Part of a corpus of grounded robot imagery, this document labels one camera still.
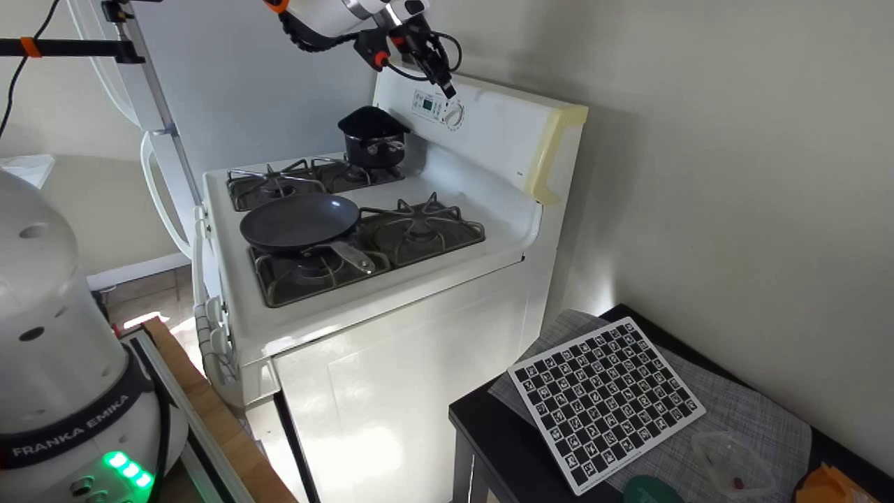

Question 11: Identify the green round lid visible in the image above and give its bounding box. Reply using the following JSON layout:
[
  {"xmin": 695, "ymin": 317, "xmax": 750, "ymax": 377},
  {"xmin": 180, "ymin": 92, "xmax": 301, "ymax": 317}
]
[{"xmin": 620, "ymin": 473, "xmax": 687, "ymax": 503}]

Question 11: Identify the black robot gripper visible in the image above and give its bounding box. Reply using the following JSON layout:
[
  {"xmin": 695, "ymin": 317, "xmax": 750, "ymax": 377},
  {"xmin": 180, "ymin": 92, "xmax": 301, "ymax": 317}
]
[{"xmin": 353, "ymin": 0, "xmax": 462, "ymax": 102}]

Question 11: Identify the black side table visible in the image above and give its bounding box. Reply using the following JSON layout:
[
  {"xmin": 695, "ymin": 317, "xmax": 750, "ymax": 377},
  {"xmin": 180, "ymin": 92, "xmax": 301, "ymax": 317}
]
[{"xmin": 446, "ymin": 302, "xmax": 894, "ymax": 503}]

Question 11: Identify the stove digital display panel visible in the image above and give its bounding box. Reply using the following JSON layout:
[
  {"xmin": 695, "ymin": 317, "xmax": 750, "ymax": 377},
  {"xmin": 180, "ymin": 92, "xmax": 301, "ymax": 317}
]
[{"xmin": 412, "ymin": 89, "xmax": 442, "ymax": 120}]

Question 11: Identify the black pole with orange tape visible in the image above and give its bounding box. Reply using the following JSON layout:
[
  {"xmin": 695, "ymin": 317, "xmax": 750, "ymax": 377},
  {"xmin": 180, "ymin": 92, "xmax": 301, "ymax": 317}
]
[{"xmin": 0, "ymin": 37, "xmax": 149, "ymax": 68}]

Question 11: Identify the black white checkered calibration board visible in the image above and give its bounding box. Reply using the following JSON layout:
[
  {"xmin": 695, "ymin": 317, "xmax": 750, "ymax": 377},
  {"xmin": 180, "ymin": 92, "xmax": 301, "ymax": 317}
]
[{"xmin": 506, "ymin": 317, "xmax": 709, "ymax": 497}]

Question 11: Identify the cast iron grate under pan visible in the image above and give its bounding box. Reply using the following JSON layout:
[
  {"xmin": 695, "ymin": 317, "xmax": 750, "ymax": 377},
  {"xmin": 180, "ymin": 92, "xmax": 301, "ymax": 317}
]
[{"xmin": 245, "ymin": 190, "xmax": 490, "ymax": 311}]

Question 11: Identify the round white stove dial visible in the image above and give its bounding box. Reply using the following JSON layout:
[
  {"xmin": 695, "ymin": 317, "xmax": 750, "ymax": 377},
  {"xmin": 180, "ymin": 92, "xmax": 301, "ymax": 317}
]
[{"xmin": 438, "ymin": 99, "xmax": 467, "ymax": 131}]

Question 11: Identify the orange packet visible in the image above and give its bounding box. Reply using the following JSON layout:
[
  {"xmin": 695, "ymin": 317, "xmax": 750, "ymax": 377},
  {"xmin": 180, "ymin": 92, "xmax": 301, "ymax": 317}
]
[{"xmin": 794, "ymin": 462, "xmax": 881, "ymax": 503}]

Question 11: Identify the cast iron grate under saucepan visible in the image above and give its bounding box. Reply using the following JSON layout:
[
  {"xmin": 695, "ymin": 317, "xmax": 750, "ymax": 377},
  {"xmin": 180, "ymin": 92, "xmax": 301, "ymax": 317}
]
[{"xmin": 224, "ymin": 153, "xmax": 407, "ymax": 216}]

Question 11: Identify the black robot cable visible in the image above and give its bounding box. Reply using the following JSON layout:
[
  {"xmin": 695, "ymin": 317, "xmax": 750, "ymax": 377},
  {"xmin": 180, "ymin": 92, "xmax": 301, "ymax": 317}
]
[{"xmin": 262, "ymin": 0, "xmax": 467, "ymax": 84}]

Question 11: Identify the white stove front knob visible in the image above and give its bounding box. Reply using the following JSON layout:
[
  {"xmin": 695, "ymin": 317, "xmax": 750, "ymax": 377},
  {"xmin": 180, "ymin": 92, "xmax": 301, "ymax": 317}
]
[
  {"xmin": 203, "ymin": 342, "xmax": 240, "ymax": 385},
  {"xmin": 192, "ymin": 297, "xmax": 231, "ymax": 348}
]

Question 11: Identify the dark saucepan with steel handle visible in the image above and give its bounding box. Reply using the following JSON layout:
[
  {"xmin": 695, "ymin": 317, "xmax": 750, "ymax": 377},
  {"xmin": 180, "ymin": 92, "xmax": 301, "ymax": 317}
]
[{"xmin": 335, "ymin": 103, "xmax": 413, "ymax": 176}]

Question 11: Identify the dark nonstick frying pan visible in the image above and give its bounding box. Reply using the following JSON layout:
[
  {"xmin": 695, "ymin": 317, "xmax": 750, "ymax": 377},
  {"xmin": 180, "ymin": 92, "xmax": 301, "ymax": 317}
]
[{"xmin": 237, "ymin": 193, "xmax": 379, "ymax": 279}]

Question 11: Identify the wooden board edge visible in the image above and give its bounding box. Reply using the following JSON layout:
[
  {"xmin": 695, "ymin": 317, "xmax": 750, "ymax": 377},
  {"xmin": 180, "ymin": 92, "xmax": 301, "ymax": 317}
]
[{"xmin": 138, "ymin": 317, "xmax": 300, "ymax": 503}]

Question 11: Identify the white refrigerator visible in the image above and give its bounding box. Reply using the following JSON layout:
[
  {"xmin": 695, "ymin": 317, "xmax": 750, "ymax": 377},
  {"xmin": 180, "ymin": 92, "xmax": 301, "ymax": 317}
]
[{"xmin": 64, "ymin": 0, "xmax": 406, "ymax": 265}]

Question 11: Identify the white gas stove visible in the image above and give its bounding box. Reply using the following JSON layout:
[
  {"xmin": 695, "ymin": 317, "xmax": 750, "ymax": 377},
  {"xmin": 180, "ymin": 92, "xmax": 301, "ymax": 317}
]
[{"xmin": 191, "ymin": 61, "xmax": 592, "ymax": 503}]

